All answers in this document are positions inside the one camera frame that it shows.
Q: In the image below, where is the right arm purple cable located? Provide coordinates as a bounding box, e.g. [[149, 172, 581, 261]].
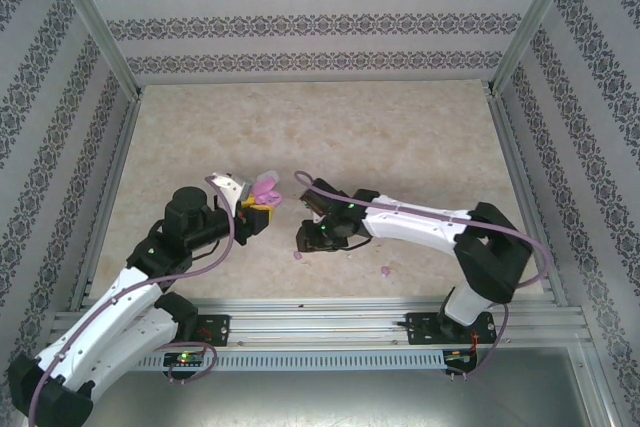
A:
[[293, 170, 550, 381]]

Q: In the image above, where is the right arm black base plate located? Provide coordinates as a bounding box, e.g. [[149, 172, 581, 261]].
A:
[[405, 310, 499, 346]]

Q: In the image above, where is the slotted grey cable duct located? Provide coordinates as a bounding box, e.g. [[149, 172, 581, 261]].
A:
[[134, 349, 446, 371]]

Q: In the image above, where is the aluminium frame post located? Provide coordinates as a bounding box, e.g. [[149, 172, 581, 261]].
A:
[[485, 0, 587, 96], [42, 0, 145, 98]]

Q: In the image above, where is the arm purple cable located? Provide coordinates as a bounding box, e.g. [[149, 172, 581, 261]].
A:
[[293, 170, 550, 381], [28, 174, 236, 426]]

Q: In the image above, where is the grey sheet metal panel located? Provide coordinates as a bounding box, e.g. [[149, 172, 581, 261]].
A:
[[29, 346, 617, 427]]

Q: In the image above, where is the aluminium side rail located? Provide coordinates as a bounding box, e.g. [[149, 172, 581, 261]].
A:
[[68, 95, 145, 311], [488, 93, 570, 306]]

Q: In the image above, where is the purple earbud charging case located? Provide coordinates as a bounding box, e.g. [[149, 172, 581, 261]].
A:
[[251, 170, 283, 209]]

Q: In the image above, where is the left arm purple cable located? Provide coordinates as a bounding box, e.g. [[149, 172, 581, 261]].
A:
[[28, 174, 236, 426]]

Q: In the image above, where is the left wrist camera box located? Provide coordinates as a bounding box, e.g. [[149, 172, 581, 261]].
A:
[[207, 171, 257, 211]]

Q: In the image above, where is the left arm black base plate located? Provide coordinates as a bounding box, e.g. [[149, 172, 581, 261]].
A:
[[169, 314, 232, 348]]

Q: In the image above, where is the aluminium mounting rail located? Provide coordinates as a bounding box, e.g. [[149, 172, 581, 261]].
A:
[[47, 296, 586, 348]]

